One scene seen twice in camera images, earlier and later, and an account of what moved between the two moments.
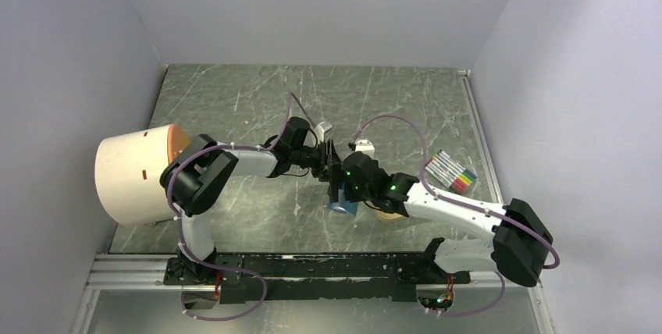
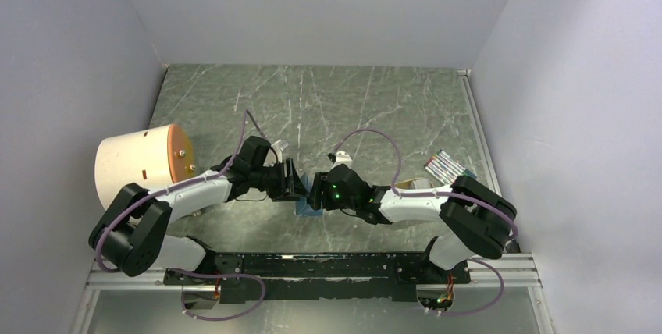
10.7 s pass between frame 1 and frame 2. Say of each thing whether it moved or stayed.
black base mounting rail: stayed
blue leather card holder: moved
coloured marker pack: stayed
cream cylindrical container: stayed
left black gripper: moved
